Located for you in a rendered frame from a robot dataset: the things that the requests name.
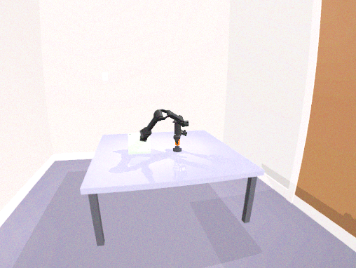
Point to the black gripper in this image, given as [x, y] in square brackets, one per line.
[177, 136]

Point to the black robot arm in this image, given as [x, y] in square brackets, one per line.
[158, 116]

